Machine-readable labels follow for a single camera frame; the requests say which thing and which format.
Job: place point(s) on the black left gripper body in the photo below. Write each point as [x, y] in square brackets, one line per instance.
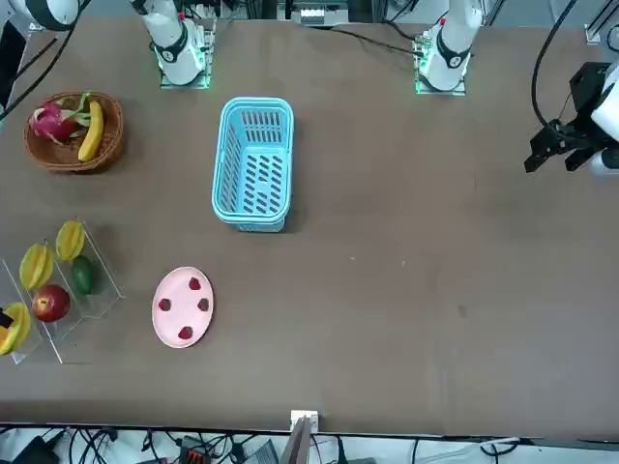
[590, 87]

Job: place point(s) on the yellow star fruit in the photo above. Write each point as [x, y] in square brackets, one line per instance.
[71, 240]
[36, 266]
[20, 328]

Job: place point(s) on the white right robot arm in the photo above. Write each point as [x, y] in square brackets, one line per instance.
[174, 53]

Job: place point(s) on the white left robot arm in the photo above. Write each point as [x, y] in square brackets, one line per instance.
[450, 48]

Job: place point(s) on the clear acrylic display stand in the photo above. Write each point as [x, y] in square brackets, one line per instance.
[101, 299]

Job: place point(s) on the brown wicker basket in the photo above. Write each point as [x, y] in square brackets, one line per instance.
[112, 135]

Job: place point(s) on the blue plastic basket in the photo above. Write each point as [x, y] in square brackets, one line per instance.
[256, 102]

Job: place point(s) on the red apple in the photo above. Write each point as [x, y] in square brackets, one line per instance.
[50, 303]

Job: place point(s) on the aluminium corner profile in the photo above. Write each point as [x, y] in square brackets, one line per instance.
[594, 31]

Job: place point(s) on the green avocado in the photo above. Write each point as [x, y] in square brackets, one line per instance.
[82, 274]

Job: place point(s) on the black power adapter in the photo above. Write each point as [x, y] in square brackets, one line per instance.
[34, 450]

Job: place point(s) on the red strawberry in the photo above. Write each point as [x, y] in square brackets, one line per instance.
[195, 283]
[165, 304]
[203, 304]
[185, 333]

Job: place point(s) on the pink round plate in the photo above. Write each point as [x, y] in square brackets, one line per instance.
[181, 309]

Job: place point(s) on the pink dragon fruit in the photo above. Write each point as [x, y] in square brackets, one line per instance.
[48, 123]

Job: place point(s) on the yellow banana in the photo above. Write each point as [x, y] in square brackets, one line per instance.
[94, 130]

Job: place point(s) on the black orange device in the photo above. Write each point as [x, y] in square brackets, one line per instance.
[193, 452]

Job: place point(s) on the aluminium profile post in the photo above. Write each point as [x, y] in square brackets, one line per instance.
[297, 444]

